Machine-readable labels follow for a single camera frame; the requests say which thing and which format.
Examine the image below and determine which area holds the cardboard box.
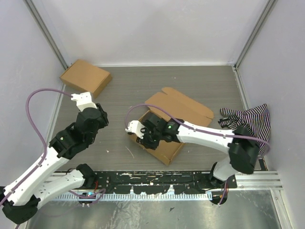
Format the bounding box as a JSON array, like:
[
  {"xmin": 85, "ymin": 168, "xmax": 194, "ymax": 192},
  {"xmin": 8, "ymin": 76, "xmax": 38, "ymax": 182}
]
[
  {"xmin": 60, "ymin": 59, "xmax": 112, "ymax": 99},
  {"xmin": 130, "ymin": 87, "xmax": 214, "ymax": 168}
]

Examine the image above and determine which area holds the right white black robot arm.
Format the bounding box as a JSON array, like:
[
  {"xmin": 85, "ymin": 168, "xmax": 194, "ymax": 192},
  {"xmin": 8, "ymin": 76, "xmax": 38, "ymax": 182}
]
[{"xmin": 133, "ymin": 113, "xmax": 259, "ymax": 188}]

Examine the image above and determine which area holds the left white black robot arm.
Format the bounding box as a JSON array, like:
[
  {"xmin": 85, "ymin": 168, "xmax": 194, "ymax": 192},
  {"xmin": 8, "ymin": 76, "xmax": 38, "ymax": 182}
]
[{"xmin": 0, "ymin": 104, "xmax": 109, "ymax": 224}]

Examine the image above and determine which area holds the folded closed cardboard box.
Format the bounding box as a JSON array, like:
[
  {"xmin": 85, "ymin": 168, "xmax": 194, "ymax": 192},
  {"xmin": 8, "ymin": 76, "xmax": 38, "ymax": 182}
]
[{"xmin": 60, "ymin": 59, "xmax": 112, "ymax": 99}]

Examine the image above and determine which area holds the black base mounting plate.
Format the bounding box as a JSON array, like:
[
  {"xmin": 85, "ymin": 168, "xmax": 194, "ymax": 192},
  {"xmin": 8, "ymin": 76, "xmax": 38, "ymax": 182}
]
[{"xmin": 89, "ymin": 170, "xmax": 224, "ymax": 195}]

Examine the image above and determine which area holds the purple striped cloth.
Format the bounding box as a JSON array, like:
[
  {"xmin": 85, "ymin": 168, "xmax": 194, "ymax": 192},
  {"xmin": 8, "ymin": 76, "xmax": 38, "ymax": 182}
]
[{"xmin": 218, "ymin": 104, "xmax": 271, "ymax": 142}]

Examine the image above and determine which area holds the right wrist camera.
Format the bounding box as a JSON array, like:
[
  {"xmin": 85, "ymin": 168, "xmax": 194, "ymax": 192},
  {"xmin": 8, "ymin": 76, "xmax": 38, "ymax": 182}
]
[{"xmin": 125, "ymin": 120, "xmax": 145, "ymax": 139}]

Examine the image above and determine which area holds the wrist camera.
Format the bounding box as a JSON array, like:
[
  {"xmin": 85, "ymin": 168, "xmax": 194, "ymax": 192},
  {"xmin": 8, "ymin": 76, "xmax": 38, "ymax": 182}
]
[
  {"xmin": 125, "ymin": 120, "xmax": 145, "ymax": 139},
  {"xmin": 71, "ymin": 92, "xmax": 97, "ymax": 112}
]

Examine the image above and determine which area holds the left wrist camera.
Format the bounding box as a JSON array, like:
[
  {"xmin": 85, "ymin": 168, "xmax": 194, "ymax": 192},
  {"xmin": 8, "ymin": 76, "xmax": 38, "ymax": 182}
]
[{"xmin": 71, "ymin": 92, "xmax": 97, "ymax": 112}]

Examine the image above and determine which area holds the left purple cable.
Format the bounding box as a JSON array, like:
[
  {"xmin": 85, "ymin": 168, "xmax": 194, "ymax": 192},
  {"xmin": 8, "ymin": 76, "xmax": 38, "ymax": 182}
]
[{"xmin": 0, "ymin": 88, "xmax": 107, "ymax": 207}]

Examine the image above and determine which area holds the perforated cable duct strip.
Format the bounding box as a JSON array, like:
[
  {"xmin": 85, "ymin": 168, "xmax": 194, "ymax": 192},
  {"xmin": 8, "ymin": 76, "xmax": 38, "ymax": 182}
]
[{"xmin": 47, "ymin": 192, "xmax": 213, "ymax": 201}]

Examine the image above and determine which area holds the aluminium rail front beam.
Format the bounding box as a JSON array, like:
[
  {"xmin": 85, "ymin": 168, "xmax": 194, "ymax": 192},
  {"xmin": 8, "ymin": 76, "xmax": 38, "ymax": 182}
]
[{"xmin": 45, "ymin": 170, "xmax": 284, "ymax": 191}]

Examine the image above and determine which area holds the left aluminium frame post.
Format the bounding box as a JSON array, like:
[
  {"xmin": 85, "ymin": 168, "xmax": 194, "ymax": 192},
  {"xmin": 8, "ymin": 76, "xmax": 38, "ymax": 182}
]
[{"xmin": 23, "ymin": 0, "xmax": 68, "ymax": 70}]

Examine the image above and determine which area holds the aluminium frame post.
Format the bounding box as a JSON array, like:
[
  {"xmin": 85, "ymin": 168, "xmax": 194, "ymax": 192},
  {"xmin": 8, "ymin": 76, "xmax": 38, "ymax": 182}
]
[
  {"xmin": 234, "ymin": 0, "xmax": 277, "ymax": 71},
  {"xmin": 23, "ymin": 0, "xmax": 68, "ymax": 70}
]

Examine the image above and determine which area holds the right aluminium frame post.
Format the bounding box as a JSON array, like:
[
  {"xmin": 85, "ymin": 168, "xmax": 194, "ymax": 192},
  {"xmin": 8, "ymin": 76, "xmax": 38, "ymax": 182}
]
[{"xmin": 234, "ymin": 0, "xmax": 277, "ymax": 71}]

